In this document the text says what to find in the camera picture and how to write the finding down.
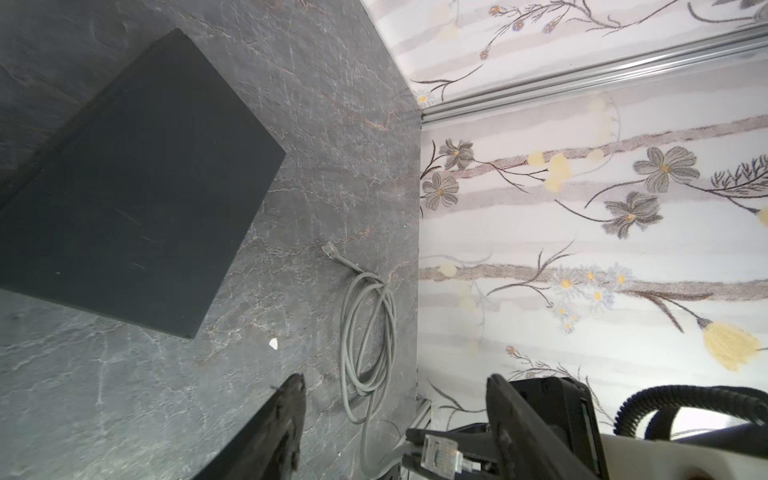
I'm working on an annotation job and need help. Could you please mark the grey ethernet cable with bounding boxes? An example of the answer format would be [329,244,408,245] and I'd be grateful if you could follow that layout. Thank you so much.
[321,241,460,480]

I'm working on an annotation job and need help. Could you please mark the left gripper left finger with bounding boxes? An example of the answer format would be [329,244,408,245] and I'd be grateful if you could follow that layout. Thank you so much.
[195,373,306,480]

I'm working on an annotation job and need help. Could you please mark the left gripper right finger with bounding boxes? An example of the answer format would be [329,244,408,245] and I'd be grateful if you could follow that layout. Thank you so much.
[486,374,585,479]

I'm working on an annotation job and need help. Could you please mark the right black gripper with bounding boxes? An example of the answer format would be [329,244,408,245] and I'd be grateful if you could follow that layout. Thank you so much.
[402,376,609,480]

